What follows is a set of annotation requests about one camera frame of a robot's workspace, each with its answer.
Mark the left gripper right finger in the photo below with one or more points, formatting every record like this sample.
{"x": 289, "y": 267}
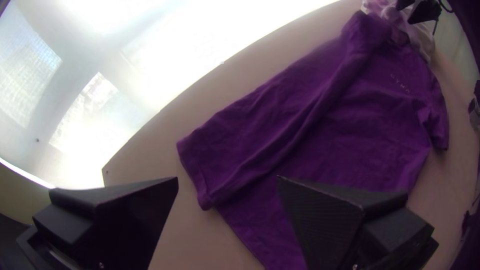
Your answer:
{"x": 337, "y": 225}

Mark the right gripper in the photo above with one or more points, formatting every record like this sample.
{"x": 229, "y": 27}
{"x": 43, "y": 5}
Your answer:
{"x": 425, "y": 11}

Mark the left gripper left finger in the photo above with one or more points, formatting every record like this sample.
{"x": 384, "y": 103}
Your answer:
{"x": 112, "y": 221}

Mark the dark t-shirt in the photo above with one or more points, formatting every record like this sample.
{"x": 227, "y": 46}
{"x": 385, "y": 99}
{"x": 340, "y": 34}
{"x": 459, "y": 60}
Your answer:
{"x": 337, "y": 123}

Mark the pile of folded clothes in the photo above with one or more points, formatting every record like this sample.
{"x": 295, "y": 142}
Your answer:
{"x": 420, "y": 37}

